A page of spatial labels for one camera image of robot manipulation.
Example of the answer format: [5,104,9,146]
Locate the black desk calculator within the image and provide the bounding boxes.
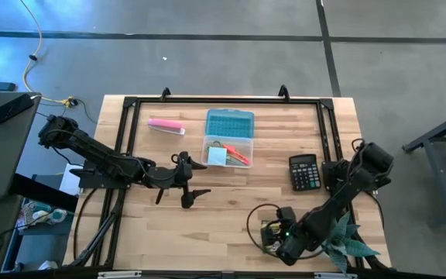
[288,153,322,192]

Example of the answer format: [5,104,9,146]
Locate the black aluminium table frame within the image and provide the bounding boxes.
[63,95,393,271]

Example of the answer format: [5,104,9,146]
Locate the green artificial plant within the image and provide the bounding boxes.
[321,211,381,276]

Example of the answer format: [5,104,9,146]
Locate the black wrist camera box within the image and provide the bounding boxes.
[276,206,297,222]

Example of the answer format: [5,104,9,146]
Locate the yellow floor cable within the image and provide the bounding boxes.
[18,0,74,109]

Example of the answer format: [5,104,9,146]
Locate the light blue sticky note pad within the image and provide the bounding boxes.
[208,146,228,167]

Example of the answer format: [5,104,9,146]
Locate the grey metal bench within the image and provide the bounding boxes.
[401,107,446,228]

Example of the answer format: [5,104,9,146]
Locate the clear pencil box blue lid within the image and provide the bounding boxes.
[201,108,256,170]

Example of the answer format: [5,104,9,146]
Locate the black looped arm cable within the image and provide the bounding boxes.
[245,202,327,260]

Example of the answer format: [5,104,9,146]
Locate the black smartphone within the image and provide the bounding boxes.
[0,93,36,125]

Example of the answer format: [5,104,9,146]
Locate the white paper sheet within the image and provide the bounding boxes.
[58,163,84,197]

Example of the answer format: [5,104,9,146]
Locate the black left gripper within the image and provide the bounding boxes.
[173,150,212,209]

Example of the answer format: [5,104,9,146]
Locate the black cable under frame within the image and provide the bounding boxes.
[72,187,101,261]

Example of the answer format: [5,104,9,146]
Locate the white table edge bracket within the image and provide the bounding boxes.
[97,270,143,279]
[314,271,358,279]

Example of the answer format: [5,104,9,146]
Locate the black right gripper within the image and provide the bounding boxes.
[260,219,300,267]

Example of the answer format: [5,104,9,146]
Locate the green handled scissors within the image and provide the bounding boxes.
[206,140,226,154]

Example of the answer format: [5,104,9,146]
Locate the grey side desk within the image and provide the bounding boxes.
[0,91,43,201]

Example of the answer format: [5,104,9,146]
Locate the black floor cable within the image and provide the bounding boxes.
[36,98,98,125]

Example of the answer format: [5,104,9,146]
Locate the orange red marker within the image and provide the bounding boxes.
[222,143,251,166]

